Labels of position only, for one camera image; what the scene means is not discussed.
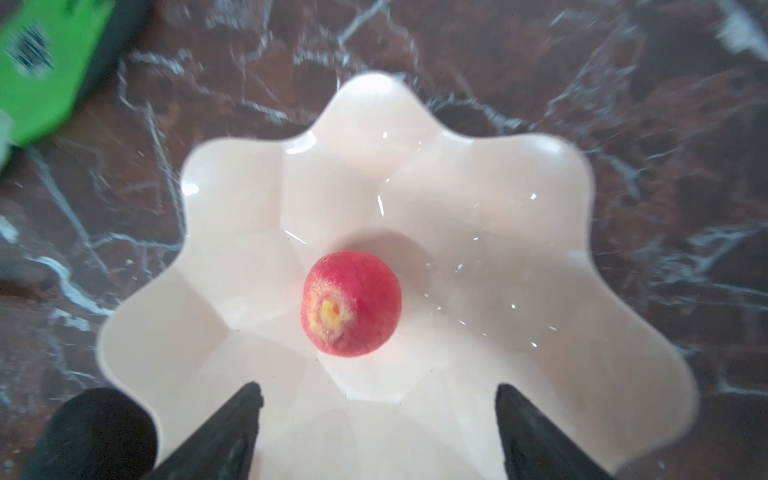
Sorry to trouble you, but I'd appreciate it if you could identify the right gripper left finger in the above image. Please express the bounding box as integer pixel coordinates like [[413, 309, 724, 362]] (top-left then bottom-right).
[[145, 382, 264, 480]]

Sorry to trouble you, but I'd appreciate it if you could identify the red fake apple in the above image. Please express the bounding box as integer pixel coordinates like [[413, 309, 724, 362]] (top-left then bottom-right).
[[301, 251, 403, 358]]

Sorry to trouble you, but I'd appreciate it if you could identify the green black work glove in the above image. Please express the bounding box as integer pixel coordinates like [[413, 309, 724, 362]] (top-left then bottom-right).
[[1, 1, 151, 168]]

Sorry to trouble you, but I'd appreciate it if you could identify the pink scalloped fruit bowl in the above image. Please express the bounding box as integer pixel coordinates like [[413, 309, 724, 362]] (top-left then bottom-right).
[[97, 73, 699, 479]]

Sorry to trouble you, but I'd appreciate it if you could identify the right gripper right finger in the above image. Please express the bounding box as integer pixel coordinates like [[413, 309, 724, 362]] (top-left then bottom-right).
[[495, 384, 611, 480]]

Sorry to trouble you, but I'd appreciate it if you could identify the dark fake avocado round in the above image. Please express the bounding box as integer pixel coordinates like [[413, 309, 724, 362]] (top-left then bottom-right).
[[21, 387, 158, 479]]

